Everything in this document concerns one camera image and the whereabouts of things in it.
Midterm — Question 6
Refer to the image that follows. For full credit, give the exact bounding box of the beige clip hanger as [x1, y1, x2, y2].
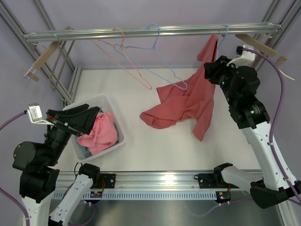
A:
[235, 34, 288, 67]
[24, 33, 75, 91]

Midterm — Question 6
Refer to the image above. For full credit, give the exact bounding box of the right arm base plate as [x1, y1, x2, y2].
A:
[193, 173, 238, 189]

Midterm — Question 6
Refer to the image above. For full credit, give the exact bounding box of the light blue wire hanger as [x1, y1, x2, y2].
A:
[123, 23, 188, 90]

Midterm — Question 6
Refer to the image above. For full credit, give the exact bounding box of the light pink t-shirt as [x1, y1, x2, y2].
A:
[77, 112, 119, 156]

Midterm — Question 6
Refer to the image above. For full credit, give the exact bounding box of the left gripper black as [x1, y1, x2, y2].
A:
[44, 104, 100, 166]

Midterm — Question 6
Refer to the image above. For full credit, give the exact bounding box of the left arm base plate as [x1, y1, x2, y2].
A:
[91, 173, 116, 189]

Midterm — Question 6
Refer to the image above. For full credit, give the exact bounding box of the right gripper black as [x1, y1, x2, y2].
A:
[203, 56, 242, 106]

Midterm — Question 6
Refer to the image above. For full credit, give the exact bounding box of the purple cable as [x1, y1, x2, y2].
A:
[0, 110, 98, 226]
[190, 49, 301, 217]

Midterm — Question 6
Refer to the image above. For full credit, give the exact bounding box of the dark pink t-shirt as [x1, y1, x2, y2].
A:
[140, 35, 218, 142]

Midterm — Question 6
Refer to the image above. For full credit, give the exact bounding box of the white plastic basket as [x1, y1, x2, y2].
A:
[64, 94, 125, 162]

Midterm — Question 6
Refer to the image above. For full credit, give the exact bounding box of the white slotted cable duct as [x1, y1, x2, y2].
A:
[41, 191, 217, 200]

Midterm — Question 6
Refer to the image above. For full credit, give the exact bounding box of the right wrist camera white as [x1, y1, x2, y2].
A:
[227, 45, 255, 68]

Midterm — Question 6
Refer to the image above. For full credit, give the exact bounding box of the aluminium front frame rail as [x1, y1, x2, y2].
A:
[30, 171, 286, 191]

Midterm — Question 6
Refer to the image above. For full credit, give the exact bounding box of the pink wire hanger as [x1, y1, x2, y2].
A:
[92, 27, 152, 90]

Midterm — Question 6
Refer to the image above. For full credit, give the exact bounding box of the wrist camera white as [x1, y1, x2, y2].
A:
[26, 103, 54, 126]
[227, 45, 255, 68]

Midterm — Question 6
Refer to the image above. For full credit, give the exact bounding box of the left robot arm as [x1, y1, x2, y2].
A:
[13, 104, 101, 226]

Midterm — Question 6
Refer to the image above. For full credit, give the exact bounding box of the aluminium hanging rail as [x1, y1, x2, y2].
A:
[23, 22, 282, 43]

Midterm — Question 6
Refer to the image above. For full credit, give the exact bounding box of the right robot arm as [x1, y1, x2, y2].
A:
[204, 56, 301, 209]

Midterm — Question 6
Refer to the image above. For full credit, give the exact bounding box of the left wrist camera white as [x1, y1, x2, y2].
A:
[26, 103, 54, 126]

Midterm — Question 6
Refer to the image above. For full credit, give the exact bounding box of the blue-grey t-shirt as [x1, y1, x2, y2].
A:
[79, 107, 120, 158]

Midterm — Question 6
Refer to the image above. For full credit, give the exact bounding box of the left beige clip hanger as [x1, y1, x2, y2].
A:
[24, 33, 75, 91]

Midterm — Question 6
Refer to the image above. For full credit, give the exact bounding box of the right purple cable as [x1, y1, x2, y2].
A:
[190, 49, 301, 217]

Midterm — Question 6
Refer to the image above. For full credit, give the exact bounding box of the right beige clip hanger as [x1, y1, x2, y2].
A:
[235, 34, 288, 67]

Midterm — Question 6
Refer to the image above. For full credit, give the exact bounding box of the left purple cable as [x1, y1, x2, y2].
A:
[0, 110, 98, 226]

